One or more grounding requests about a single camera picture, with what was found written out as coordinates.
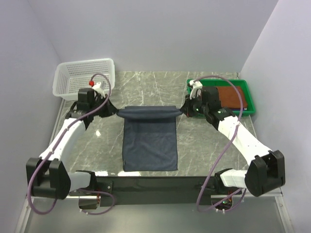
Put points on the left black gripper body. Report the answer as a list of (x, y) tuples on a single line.
[(100, 106)]

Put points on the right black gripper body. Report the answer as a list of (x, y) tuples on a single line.
[(197, 107)]

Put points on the orange brown towel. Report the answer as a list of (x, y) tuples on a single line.
[(229, 98)]

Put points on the grey towel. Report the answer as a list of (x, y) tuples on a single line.
[(149, 138)]

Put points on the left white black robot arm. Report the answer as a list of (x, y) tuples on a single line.
[(47, 175)]

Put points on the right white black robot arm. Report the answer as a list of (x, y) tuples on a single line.
[(266, 168)]

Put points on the white plastic basket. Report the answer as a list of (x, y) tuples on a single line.
[(70, 77)]

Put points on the green plastic tray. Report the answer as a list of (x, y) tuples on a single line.
[(242, 83)]

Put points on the black base beam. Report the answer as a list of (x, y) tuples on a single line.
[(129, 190)]

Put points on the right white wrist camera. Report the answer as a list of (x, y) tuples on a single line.
[(196, 89)]

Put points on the aluminium frame rail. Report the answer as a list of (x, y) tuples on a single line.
[(266, 214)]

